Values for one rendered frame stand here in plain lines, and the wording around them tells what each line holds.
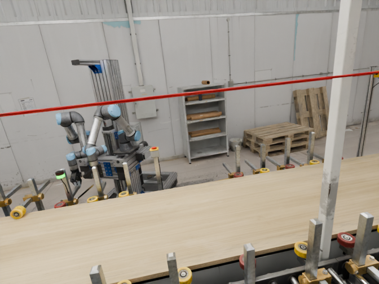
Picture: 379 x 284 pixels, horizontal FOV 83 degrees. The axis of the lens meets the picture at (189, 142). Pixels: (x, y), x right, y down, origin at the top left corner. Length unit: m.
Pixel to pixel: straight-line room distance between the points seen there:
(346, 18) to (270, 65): 4.43
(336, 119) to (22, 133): 4.75
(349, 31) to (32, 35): 4.45
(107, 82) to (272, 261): 2.28
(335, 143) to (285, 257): 0.72
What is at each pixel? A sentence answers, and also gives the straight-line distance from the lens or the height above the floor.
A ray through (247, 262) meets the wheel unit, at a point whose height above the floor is 1.04.
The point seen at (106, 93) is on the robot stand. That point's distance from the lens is 2.71.
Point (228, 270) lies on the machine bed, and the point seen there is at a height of 0.76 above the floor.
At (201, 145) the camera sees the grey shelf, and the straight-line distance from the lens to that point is 4.92.
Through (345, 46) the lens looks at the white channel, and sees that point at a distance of 1.06.
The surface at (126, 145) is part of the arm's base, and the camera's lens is 2.51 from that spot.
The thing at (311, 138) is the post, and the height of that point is 1.10.
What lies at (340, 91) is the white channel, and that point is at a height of 1.68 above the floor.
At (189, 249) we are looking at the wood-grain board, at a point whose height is 0.90.
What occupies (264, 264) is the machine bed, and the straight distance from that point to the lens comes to 1.45.
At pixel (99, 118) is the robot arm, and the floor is 1.47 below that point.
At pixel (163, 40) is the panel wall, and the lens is 4.59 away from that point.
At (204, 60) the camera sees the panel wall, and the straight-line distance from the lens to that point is 4.74.
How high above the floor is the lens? 1.80
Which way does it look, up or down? 18 degrees down
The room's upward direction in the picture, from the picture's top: 6 degrees counter-clockwise
